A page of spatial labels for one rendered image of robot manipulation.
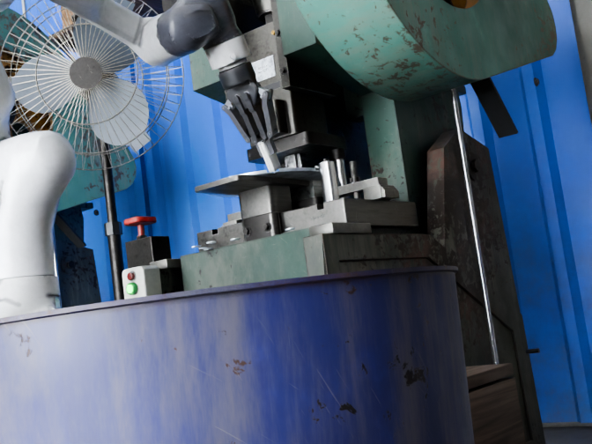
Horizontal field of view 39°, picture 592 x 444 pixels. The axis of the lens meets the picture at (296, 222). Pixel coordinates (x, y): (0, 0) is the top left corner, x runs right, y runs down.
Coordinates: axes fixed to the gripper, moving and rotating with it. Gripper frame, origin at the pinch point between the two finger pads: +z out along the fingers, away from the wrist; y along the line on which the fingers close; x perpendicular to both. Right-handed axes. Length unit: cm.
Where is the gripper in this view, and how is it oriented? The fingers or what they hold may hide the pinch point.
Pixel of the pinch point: (269, 155)
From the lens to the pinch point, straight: 181.2
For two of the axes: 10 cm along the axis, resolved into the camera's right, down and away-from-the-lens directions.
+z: 3.7, 9.0, 2.3
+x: 4.8, -4.0, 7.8
